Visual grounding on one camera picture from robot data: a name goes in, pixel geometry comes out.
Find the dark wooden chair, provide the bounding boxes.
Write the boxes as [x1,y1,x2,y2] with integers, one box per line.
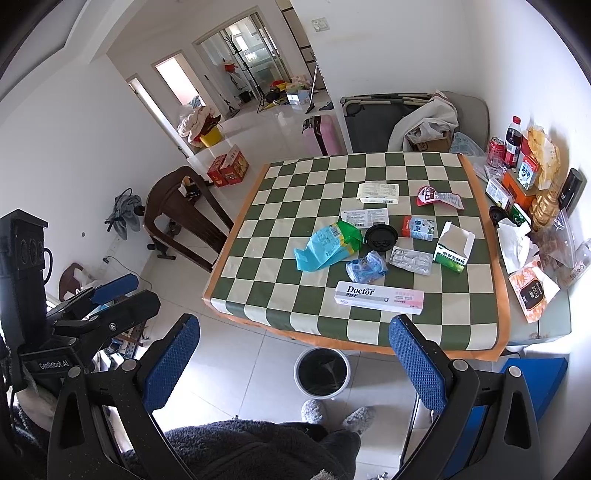
[143,166,235,273]

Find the green 666 box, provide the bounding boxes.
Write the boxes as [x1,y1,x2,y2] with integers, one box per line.
[508,203,532,226]

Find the teal green plastic bag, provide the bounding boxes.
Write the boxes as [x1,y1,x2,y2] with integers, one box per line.
[294,220,363,272]

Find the green white checkered mat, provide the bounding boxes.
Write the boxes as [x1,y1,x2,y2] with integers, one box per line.
[202,151,512,362]

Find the cola bottle red cap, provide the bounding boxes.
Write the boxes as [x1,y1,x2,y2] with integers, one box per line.
[503,116,523,169]

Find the white round trash bin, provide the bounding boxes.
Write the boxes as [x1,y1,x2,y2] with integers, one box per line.
[294,347,352,400]

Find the silver blister pack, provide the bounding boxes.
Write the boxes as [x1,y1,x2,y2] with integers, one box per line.
[389,246,433,276]

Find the orange white snack packet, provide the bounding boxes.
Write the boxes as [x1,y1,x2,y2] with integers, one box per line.
[509,255,560,323]

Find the orange box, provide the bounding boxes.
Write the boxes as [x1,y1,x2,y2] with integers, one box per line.
[502,170,538,211]

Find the red white snack wrapper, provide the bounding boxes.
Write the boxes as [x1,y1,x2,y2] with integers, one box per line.
[416,185,464,210]

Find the black folding bed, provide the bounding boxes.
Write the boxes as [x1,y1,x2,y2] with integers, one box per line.
[339,93,450,153]

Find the black round lid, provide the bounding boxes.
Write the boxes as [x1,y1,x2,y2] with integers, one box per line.
[365,224,399,253]

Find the green white carton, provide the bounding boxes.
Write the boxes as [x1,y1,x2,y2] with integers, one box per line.
[433,222,476,273]

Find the pink suitcase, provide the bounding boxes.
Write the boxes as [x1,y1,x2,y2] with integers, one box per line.
[301,115,346,157]

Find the white green label box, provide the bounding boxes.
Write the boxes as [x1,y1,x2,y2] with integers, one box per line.
[485,178,513,211]

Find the white Doctor toothpaste box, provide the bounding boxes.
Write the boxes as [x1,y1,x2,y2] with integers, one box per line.
[335,281,425,315]

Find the white printed paper leaflet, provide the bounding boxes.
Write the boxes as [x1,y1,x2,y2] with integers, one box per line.
[341,208,390,230]

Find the red soda can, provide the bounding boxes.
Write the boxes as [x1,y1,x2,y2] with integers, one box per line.
[487,137,506,168]

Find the right grey fuzzy slipper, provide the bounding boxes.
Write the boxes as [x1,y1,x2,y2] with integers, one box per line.
[342,406,377,435]

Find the white tissue paper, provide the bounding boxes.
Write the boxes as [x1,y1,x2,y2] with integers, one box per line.
[497,218,539,274]

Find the golden jar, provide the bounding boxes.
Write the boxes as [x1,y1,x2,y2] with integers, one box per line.
[529,183,560,231]

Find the red gift box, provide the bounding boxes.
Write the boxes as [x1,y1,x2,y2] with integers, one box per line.
[207,145,249,187]

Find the grey fuzzy slipper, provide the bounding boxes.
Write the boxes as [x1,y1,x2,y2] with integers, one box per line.
[342,406,377,435]
[301,399,328,426]

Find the white crumpled cloth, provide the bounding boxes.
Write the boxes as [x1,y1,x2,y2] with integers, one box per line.
[388,90,459,151]

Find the blue chair seat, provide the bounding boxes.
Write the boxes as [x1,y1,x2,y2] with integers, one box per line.
[443,356,568,478]

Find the small red blue milk carton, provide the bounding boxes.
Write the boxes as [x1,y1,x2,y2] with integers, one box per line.
[401,216,437,241]

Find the dark fleece trouser legs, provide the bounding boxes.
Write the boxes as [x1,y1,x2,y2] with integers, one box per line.
[124,417,363,480]

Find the left grey fuzzy slipper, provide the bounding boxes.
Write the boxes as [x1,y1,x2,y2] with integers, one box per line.
[301,399,328,426]

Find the blue plastic wrapper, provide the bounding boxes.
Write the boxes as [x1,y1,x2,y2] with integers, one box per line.
[346,251,388,284]

